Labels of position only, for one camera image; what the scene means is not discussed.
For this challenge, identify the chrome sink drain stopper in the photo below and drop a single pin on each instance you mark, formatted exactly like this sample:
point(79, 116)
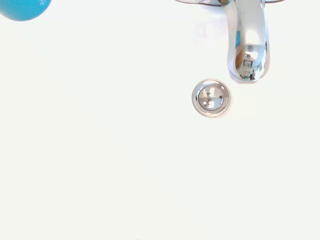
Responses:
point(211, 97)

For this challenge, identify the white ceramic sink basin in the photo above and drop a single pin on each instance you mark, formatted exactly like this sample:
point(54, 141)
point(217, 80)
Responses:
point(100, 140)

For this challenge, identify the chrome faucet spout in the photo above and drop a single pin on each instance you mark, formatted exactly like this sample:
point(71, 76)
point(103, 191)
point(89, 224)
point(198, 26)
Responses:
point(252, 30)

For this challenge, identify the blue plastic bottle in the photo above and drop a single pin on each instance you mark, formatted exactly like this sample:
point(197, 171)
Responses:
point(22, 8)

